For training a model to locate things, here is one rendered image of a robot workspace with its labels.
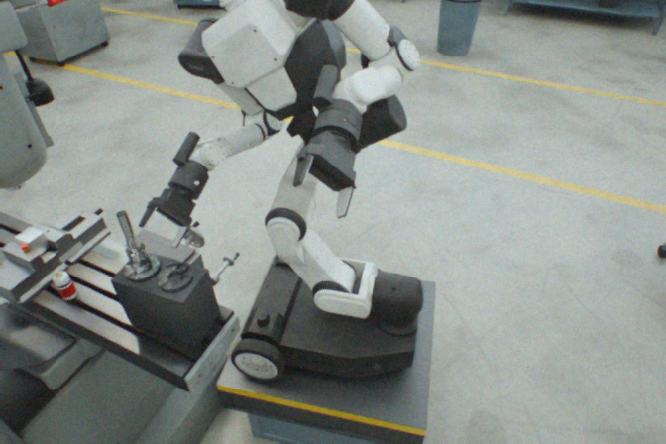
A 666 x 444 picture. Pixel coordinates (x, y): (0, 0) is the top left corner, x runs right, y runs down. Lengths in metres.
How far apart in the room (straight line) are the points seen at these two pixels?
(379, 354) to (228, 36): 1.15
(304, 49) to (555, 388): 1.94
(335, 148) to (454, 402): 1.67
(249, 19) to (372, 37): 0.28
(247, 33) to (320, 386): 1.26
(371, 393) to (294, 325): 0.37
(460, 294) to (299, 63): 1.84
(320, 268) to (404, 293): 0.31
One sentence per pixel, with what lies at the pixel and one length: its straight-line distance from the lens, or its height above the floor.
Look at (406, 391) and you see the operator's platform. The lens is 1.81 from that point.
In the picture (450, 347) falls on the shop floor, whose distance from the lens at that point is 2.43.
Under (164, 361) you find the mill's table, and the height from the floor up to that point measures 0.93.
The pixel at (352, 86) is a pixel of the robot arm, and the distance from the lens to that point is 0.89.
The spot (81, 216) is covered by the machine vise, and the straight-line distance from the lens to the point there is 1.73.
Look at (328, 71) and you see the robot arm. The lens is 0.92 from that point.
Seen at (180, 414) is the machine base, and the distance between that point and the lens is 2.07.
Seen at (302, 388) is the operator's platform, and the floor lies 0.40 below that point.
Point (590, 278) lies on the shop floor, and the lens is 3.02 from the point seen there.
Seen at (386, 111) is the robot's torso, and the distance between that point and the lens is 1.18.
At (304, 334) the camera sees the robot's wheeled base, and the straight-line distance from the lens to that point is 1.72.
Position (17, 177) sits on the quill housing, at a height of 1.35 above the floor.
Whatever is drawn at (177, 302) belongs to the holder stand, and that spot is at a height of 1.11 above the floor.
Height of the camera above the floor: 1.99
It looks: 39 degrees down
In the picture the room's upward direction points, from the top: straight up
